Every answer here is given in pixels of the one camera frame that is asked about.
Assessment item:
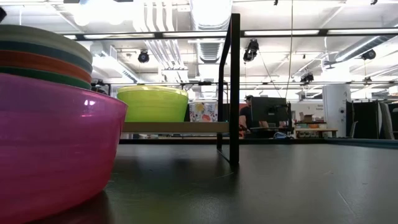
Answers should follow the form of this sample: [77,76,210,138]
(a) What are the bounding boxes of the yellow-green translucent plastic bowl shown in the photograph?
[116,85,190,123]

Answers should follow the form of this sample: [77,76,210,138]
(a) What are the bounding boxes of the teal plate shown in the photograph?
[0,65,92,90]

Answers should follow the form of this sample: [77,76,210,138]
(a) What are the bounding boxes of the white ribbed bowl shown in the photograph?
[0,24,93,65]

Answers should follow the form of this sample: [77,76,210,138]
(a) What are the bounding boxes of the floral patterned cloth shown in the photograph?
[188,102,219,123]

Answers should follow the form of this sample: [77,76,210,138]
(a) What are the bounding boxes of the wooden cutting board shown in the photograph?
[121,121,231,134]

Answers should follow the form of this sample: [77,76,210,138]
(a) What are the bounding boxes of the person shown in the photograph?
[238,95,254,138]

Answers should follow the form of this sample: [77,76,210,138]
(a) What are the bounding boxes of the black computer monitor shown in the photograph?
[251,96,289,128]

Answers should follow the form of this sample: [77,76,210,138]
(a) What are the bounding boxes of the brown cardboard box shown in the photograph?
[298,112,315,123]

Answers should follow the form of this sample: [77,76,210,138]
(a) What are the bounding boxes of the wooden desk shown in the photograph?
[294,128,338,139]

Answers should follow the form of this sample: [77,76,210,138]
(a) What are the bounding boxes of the white round column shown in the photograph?
[322,83,352,138]

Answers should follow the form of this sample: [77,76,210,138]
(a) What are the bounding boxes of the pink translucent plastic bowl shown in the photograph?
[0,73,128,224]

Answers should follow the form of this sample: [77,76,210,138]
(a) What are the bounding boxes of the black room partition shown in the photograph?
[345,100,381,139]

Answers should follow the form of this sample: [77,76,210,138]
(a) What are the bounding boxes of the black ceiling-mounted camera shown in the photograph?
[243,38,260,62]
[361,49,377,61]
[300,72,315,84]
[137,50,150,64]

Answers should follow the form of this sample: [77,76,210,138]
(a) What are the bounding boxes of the black overhead frame bar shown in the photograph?
[73,29,398,40]

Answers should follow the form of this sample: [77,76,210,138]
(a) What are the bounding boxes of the silver ventilation duct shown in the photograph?
[188,0,233,65]

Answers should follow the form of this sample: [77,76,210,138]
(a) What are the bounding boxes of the thin hanging cable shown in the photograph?
[285,0,294,98]

